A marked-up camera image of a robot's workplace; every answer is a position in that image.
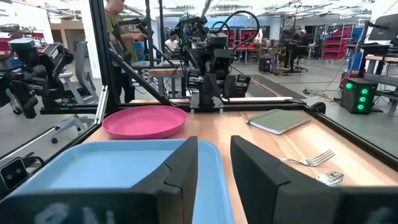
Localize black corner knob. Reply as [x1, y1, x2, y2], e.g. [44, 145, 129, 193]
[310, 101, 327, 114]

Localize person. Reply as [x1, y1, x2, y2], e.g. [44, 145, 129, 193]
[164, 30, 180, 52]
[292, 27, 308, 44]
[104, 0, 149, 104]

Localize black floor mat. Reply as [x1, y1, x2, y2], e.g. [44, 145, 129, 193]
[245, 73, 307, 100]

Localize black computer with green lights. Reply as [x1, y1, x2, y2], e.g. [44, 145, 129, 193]
[340, 77, 379, 114]

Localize wooden workbench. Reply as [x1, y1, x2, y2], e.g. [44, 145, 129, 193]
[148, 67, 187, 98]

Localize silver metal fork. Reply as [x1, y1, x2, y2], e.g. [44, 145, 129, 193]
[279, 149, 336, 167]

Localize black monitor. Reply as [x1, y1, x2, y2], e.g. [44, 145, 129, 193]
[368, 14, 398, 42]

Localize wooden desk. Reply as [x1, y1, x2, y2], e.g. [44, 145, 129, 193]
[365, 54, 398, 77]

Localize black table-level camera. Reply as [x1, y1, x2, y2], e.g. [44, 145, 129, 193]
[0, 157, 29, 190]

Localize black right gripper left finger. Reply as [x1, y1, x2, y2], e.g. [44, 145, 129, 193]
[0, 136, 199, 224]

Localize light blue plastic tray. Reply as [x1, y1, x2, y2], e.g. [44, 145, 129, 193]
[9, 139, 236, 224]

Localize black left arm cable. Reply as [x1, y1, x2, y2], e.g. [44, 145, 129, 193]
[214, 10, 261, 52]

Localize black aluminium frame post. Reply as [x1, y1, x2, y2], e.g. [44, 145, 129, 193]
[88, 0, 119, 114]

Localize red shelf rack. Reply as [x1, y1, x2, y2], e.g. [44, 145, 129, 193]
[321, 26, 355, 60]

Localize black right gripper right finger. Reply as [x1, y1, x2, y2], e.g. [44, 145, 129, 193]
[230, 135, 398, 224]

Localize silver metal spoon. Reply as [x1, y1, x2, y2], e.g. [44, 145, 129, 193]
[314, 170, 345, 187]

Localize grey office chair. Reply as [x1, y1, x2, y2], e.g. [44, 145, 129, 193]
[50, 40, 100, 144]

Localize green notebook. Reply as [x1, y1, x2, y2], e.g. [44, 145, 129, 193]
[245, 108, 312, 136]

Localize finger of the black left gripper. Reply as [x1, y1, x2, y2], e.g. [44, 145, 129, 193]
[200, 73, 221, 105]
[222, 74, 237, 100]

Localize black diagonal frame brace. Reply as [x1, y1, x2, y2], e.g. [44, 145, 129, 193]
[108, 49, 175, 107]

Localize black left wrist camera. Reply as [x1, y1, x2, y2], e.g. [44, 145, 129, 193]
[212, 49, 233, 71]

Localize silver aluminium bracket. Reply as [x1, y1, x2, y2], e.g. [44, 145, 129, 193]
[95, 85, 109, 125]

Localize pink plastic plate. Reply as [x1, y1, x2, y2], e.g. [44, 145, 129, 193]
[101, 105, 188, 140]

